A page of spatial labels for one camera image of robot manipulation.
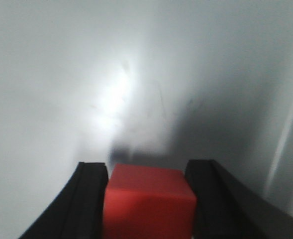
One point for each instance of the silver metal tray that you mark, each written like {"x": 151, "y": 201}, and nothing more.
{"x": 149, "y": 82}

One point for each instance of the red foam cube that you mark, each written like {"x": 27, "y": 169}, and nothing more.
{"x": 144, "y": 202}

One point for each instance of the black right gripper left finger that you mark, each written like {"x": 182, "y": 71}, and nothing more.
{"x": 76, "y": 212}

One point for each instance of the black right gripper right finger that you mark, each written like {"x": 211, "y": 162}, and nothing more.
{"x": 227, "y": 209}

